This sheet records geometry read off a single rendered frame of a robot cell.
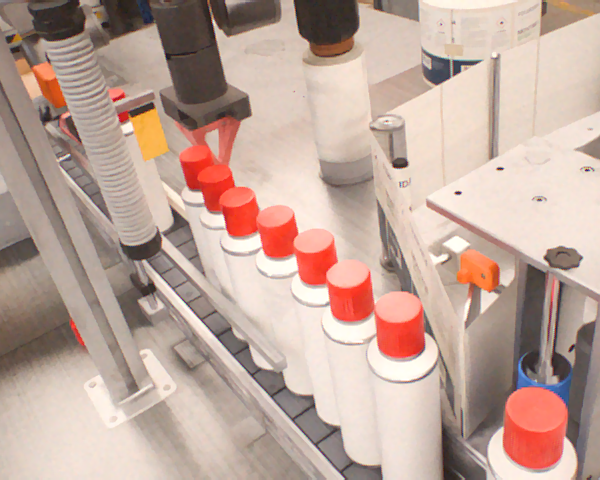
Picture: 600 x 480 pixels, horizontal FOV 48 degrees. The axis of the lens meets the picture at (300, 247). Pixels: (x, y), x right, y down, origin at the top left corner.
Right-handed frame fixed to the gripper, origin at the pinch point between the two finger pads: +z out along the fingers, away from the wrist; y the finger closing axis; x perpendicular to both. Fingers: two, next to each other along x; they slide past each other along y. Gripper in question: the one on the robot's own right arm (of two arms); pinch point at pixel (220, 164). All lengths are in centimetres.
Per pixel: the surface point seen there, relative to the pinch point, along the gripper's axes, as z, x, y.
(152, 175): 4.4, 4.8, 12.4
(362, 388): 2.9, 7.4, -35.9
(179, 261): 5.3, 10.1, -6.3
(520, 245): -12.8, 1.0, -45.1
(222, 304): 5.4, 9.9, -16.1
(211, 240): -0.6, 8.4, -13.8
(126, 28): 96, -112, 384
